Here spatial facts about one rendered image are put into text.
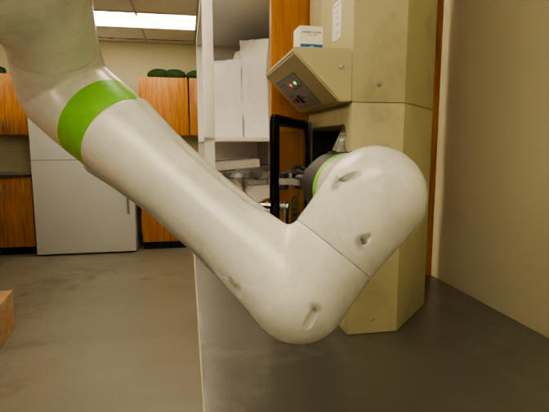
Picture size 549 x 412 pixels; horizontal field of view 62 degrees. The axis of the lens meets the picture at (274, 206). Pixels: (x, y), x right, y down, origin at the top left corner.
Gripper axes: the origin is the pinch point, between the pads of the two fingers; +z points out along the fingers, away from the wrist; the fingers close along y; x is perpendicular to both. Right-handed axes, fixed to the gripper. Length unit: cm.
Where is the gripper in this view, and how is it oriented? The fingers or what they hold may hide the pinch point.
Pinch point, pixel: (300, 175)
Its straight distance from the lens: 83.2
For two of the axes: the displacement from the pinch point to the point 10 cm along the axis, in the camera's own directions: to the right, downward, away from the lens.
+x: -0.1, 9.9, 1.3
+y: -9.8, 0.1, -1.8
